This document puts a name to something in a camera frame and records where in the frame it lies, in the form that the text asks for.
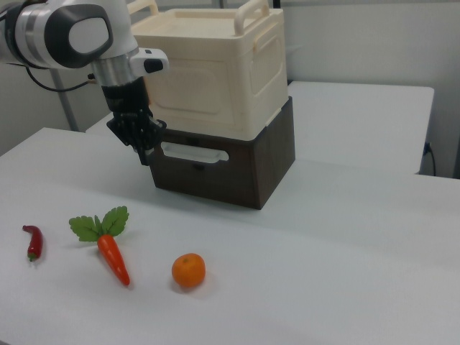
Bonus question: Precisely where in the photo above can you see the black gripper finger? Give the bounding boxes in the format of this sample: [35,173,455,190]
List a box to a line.
[106,114,150,167]
[134,109,168,155]

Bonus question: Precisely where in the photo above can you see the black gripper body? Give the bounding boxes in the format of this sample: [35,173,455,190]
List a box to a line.
[99,76,155,121]

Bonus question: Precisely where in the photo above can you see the cream cabinet door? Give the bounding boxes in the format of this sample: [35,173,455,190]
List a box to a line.
[143,57,249,133]

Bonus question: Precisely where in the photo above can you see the cream plastic cabinet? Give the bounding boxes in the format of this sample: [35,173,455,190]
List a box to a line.
[127,0,289,142]

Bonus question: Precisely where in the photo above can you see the dark brown wooden drawer box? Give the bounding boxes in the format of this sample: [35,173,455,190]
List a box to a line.
[148,95,297,211]

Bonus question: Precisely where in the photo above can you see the toy carrot with green leaves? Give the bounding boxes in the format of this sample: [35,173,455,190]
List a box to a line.
[68,205,132,288]

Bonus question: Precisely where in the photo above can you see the orange mandarin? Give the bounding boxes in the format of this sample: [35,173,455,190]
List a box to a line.
[171,252,207,289]

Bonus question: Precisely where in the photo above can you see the red chili pepper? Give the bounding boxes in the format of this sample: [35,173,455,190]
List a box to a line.
[22,224,44,262]

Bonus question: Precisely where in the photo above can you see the white drawer handle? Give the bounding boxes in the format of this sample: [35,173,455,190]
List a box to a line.
[160,140,230,164]

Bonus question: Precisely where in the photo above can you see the grey metal post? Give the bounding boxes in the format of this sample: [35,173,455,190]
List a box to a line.
[49,68,81,133]

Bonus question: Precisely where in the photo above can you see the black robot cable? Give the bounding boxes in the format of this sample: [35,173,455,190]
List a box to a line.
[24,65,97,93]

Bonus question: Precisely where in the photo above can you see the black wall cable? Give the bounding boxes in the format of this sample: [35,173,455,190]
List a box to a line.
[423,141,437,177]

